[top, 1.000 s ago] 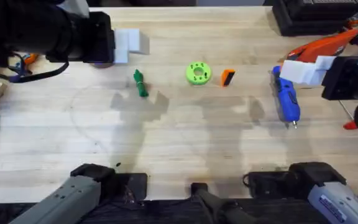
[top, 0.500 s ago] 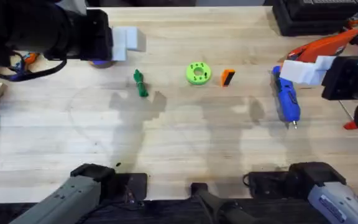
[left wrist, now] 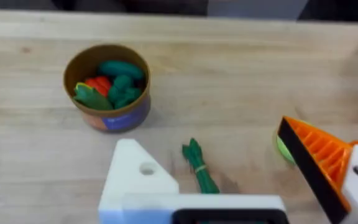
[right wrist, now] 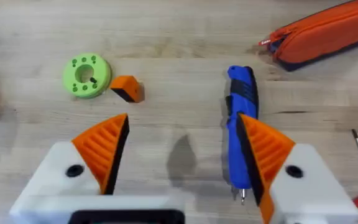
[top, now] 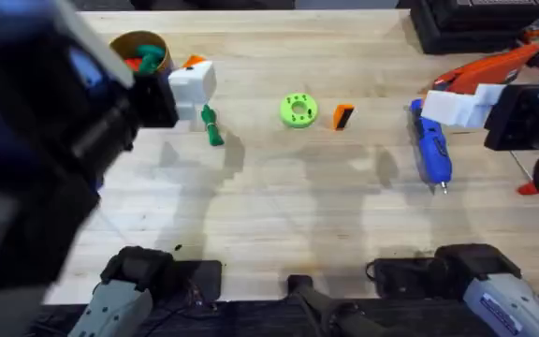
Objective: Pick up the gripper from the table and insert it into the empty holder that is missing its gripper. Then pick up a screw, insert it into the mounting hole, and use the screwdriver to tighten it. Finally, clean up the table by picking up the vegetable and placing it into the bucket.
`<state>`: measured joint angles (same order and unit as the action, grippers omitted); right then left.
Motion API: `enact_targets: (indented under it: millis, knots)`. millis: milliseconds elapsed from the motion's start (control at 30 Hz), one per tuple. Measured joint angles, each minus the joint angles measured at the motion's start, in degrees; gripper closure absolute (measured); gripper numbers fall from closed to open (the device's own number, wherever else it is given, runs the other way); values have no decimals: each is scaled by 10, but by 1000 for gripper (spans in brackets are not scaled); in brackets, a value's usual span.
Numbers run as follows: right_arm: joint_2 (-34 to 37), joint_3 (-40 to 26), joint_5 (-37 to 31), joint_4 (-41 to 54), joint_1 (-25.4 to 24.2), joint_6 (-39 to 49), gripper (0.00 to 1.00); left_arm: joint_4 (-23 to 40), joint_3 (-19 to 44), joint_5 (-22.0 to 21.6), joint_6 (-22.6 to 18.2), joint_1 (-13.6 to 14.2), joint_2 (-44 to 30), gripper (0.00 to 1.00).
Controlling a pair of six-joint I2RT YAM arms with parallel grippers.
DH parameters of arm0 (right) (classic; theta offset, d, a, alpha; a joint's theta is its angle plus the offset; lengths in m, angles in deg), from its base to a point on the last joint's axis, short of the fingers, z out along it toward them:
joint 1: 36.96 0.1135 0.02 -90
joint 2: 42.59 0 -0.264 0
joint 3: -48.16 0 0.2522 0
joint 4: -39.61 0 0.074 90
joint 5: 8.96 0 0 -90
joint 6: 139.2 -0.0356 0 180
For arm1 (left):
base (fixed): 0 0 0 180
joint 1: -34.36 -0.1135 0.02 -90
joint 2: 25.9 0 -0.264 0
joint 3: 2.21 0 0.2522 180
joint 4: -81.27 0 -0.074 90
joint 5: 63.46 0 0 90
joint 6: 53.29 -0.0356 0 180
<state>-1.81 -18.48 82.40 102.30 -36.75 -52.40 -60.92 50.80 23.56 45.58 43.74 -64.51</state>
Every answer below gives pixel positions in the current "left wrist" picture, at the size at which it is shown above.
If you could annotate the white orange left gripper right finger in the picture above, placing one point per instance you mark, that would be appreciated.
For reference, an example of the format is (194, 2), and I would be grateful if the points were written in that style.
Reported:
(328, 161)

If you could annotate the brown tub of toy vegetables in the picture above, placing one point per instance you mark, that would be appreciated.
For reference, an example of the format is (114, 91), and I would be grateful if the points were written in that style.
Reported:
(109, 88)

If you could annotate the bare white left gripper left finger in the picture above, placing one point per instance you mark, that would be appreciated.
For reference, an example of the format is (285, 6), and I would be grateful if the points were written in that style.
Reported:
(135, 180)

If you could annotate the green disc with holes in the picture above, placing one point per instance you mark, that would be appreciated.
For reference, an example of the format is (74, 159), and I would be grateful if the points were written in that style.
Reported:
(284, 150)

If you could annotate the green toy asparagus bundle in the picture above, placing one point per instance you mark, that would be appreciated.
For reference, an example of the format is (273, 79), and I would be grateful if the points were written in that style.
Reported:
(199, 168)

